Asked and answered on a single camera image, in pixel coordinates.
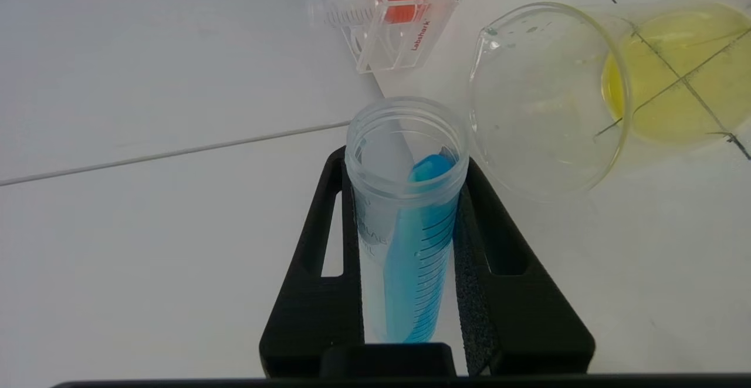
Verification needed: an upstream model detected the clear acrylic test tube rack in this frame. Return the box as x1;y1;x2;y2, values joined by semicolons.
305;0;461;75

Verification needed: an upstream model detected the test tube with blue liquid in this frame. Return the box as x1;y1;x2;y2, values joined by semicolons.
344;96;471;345

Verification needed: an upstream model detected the test tube with red liquid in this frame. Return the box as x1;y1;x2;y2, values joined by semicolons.
317;0;433;29

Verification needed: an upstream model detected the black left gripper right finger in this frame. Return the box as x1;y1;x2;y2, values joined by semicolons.
453;156;597;377

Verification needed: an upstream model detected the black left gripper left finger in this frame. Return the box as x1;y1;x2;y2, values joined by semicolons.
259;146;366;378

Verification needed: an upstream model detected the clear glass beaker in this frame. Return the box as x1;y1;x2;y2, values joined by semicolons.
468;0;751;204

